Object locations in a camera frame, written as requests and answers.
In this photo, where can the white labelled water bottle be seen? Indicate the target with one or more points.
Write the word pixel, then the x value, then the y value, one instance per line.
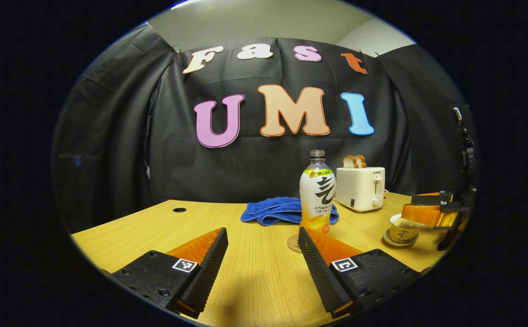
pixel 317 200

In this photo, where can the black backdrop cloth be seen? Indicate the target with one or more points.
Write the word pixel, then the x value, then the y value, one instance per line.
pixel 177 159

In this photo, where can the cream ceramic saucer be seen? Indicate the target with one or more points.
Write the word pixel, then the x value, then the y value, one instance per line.
pixel 388 240

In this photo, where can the cream ceramic teacup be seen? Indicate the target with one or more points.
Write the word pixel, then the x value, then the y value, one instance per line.
pixel 402 235

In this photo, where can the blue towel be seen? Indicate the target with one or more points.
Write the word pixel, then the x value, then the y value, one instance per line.
pixel 268 211

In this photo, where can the white toaster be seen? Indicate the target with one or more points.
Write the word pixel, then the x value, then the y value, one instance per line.
pixel 359 188

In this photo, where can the bread slice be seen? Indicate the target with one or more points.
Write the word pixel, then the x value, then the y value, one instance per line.
pixel 349 162
pixel 362 161

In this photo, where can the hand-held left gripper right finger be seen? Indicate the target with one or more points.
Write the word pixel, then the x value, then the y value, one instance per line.
pixel 320 272

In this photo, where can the round brown coaster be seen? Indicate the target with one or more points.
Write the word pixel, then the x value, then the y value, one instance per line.
pixel 293 244

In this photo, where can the cream teacup lid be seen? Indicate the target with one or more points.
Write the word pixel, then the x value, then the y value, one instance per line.
pixel 409 224

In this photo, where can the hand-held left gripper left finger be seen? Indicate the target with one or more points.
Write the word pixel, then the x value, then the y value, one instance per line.
pixel 207 270

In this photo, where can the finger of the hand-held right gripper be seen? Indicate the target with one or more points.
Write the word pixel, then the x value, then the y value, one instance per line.
pixel 429 199
pixel 427 215

